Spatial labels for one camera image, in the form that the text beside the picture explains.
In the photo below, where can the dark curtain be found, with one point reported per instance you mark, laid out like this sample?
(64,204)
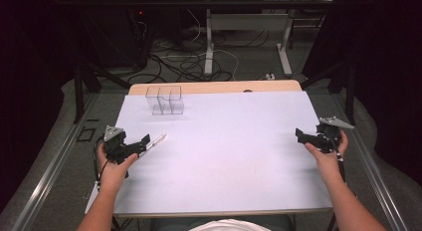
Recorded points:
(30,75)
(388,75)

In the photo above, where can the clear acrylic organizer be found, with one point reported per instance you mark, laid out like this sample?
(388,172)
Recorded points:
(165,100)

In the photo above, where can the person's right hand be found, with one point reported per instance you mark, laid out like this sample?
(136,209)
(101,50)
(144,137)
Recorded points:
(326,161)

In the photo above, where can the white table cover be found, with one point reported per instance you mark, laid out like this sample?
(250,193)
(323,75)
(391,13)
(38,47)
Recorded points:
(225,151)

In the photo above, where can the person's white shirt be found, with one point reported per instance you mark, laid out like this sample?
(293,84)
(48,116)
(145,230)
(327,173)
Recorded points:
(230,225)

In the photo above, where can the black metal stand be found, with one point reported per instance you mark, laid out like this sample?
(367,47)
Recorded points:
(348,88)
(79,91)

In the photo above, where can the person's left hand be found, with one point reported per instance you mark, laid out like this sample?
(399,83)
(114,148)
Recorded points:
(112,173)

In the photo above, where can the aluminium floor rail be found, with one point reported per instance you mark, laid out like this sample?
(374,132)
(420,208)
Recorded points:
(49,171)
(378,184)

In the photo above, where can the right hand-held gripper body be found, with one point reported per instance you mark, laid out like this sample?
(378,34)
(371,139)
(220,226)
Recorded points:
(330,134)

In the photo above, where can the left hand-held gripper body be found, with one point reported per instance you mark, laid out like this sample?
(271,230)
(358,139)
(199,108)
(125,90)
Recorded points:
(114,143)

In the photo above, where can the black computer tower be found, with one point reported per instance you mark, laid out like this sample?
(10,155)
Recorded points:
(122,35)

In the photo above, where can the white metal desk frame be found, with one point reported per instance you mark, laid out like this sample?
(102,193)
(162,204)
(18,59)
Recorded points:
(209,42)

